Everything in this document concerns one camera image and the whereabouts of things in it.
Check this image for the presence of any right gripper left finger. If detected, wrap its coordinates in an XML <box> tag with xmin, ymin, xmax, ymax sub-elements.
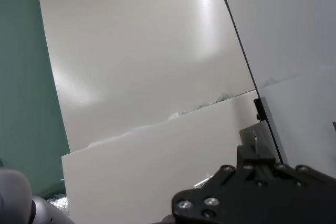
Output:
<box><xmin>237</xmin><ymin>126</ymin><xmax>259</xmax><ymax>168</ymax></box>

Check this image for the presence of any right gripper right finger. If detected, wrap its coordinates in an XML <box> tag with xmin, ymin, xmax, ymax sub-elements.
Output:
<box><xmin>256</xmin><ymin>123</ymin><xmax>276</xmax><ymax>168</ymax></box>

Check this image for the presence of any low white panel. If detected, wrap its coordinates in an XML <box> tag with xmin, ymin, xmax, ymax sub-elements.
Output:
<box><xmin>60</xmin><ymin>90</ymin><xmax>288</xmax><ymax>224</ymax></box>

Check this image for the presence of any large white panel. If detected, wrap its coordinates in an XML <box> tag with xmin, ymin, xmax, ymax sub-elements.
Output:
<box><xmin>35</xmin><ymin>0</ymin><xmax>257</xmax><ymax>154</ymax></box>

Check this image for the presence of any light grey robot shell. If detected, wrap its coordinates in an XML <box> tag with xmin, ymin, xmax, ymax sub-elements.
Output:
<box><xmin>0</xmin><ymin>168</ymin><xmax>33</xmax><ymax>224</ymax></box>

